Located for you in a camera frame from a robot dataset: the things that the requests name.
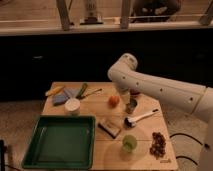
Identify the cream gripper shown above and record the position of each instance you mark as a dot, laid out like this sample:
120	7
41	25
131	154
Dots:
125	96

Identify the orange apple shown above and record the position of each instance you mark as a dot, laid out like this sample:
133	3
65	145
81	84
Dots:
113	100

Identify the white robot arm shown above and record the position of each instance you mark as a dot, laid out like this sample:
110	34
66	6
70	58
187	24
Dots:
192	98

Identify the metal cup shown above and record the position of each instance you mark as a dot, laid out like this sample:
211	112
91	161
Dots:
130	107

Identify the green plastic cup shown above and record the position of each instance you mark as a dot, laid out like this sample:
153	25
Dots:
129	143

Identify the white paper cup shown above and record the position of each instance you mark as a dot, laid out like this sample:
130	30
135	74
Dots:
72	106

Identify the dark red bowl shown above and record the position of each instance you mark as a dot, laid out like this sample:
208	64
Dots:
134	93

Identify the small knife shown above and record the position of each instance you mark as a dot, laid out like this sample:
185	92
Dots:
95	91

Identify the wooden block eraser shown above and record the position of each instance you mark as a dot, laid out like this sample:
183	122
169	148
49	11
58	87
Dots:
109	127

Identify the green cucumber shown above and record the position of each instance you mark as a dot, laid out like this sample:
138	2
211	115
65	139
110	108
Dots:
82	90

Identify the bunch of dark grapes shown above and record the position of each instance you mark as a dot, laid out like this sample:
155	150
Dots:
158	145

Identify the blue cloth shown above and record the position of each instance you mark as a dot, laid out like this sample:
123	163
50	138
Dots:
67	93

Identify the green plastic tray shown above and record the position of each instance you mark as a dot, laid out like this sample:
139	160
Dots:
61	142

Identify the dark bag on shelf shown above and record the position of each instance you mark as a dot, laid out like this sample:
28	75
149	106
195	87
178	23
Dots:
155	10

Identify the white bottle on shelf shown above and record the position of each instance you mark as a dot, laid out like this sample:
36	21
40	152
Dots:
90	13

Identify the white handled brush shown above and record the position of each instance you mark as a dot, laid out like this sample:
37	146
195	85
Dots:
132	121

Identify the wooden frame post right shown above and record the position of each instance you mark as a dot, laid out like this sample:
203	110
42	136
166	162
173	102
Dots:
125	11

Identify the wooden frame post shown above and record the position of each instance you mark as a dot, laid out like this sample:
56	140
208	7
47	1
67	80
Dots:
125	11
63	13

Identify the wooden frame post left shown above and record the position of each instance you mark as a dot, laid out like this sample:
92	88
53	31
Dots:
63	13

